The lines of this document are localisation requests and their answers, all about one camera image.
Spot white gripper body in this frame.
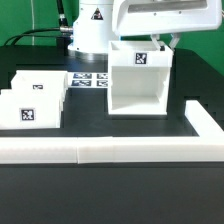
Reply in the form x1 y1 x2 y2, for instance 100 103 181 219
112 0 222 36

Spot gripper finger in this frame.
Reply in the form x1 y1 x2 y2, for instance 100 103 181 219
169 33 181 50
150 34 165 50

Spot white drawer cabinet box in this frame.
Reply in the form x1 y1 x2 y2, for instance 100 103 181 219
107 41 173 115

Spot white front drawer tray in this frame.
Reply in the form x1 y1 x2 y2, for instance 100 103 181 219
0 90 62 130

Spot white drawer tray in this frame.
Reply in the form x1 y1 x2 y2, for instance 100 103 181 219
11 70 68 100
0 90 62 130

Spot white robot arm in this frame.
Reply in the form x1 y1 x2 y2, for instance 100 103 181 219
68 0 222 60

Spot white rear drawer tray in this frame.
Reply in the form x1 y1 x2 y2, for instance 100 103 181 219
11 70 68 100

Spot fiducial marker sheet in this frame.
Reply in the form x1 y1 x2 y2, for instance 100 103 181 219
68 72 108 88

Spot white L-shaped fence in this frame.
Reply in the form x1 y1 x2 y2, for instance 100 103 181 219
0 100 224 164

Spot black cable connector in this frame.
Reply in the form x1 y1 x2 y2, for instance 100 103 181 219
56 0 73 33

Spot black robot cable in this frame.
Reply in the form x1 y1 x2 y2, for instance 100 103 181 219
3 27 63 47

